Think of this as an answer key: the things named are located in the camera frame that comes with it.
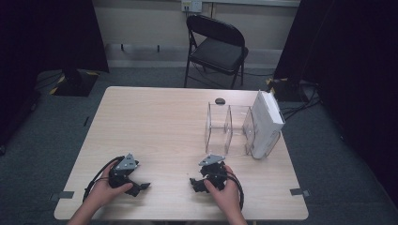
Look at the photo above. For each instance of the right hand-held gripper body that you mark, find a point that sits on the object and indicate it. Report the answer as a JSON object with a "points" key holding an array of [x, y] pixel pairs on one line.
{"points": [[214, 173]]}

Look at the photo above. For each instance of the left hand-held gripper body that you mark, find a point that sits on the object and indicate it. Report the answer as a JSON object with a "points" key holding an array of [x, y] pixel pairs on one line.
{"points": [[123, 172]]}

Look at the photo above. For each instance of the clear acrylic book rack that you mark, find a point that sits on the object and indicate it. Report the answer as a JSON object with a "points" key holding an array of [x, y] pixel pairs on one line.
{"points": [[225, 137]]}

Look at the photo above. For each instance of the white book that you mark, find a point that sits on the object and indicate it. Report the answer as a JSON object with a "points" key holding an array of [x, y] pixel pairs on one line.
{"points": [[266, 125]]}

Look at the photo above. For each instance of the person's right hand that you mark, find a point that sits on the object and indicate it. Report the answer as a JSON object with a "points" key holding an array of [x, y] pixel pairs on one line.
{"points": [[226, 195]]}

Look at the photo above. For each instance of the person's left hand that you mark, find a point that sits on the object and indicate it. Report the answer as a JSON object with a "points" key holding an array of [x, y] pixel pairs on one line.
{"points": [[104, 190]]}

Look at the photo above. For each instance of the black marker pen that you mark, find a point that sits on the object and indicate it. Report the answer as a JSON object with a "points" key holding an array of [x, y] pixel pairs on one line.
{"points": [[86, 121]]}

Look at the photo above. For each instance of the grey tape strip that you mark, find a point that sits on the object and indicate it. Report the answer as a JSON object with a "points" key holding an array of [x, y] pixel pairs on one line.
{"points": [[299, 192], [62, 195]]}

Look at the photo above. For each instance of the small black round cap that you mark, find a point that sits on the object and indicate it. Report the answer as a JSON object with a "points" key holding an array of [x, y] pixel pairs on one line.
{"points": [[220, 101]]}

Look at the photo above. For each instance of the black stand base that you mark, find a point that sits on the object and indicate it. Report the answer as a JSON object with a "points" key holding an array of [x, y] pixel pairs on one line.
{"points": [[286, 90], [75, 84]]}

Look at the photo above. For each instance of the black folding chair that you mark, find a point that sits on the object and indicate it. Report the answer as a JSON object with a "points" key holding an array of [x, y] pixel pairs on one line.
{"points": [[219, 51]]}

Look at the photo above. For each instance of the black curtain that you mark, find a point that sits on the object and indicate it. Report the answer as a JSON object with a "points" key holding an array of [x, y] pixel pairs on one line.
{"points": [[37, 40], [350, 78]]}

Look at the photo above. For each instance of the white wall outlet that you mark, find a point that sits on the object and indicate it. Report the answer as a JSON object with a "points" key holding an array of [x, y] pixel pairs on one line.
{"points": [[191, 5]]}

